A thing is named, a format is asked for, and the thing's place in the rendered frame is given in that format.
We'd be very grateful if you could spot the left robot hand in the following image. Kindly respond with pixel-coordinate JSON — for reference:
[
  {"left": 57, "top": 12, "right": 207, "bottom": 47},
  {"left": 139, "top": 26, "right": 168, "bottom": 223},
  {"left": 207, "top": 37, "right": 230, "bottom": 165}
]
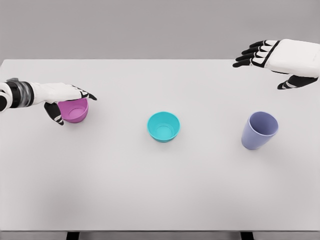
[{"left": 40, "top": 83, "right": 98, "bottom": 126}]

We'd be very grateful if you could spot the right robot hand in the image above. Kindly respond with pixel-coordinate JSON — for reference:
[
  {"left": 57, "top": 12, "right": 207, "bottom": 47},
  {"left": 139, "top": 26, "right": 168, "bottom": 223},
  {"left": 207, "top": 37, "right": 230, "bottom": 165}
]
[{"left": 232, "top": 38, "right": 320, "bottom": 90}]

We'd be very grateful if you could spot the pink bowl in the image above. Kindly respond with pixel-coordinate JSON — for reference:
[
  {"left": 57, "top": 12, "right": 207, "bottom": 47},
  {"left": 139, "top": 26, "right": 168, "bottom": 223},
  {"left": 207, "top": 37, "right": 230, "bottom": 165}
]
[{"left": 57, "top": 97, "right": 90, "bottom": 124}]

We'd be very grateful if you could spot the lavender cup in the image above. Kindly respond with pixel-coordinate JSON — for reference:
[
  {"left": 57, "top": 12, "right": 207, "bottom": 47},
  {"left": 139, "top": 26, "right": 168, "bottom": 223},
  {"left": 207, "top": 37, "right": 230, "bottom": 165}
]
[{"left": 241, "top": 111, "right": 279, "bottom": 151}]

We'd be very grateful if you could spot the teal bowl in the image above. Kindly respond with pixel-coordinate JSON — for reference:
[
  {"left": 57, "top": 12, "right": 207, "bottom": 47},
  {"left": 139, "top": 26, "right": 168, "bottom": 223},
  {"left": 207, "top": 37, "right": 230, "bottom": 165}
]
[{"left": 146, "top": 111, "right": 181, "bottom": 144}]

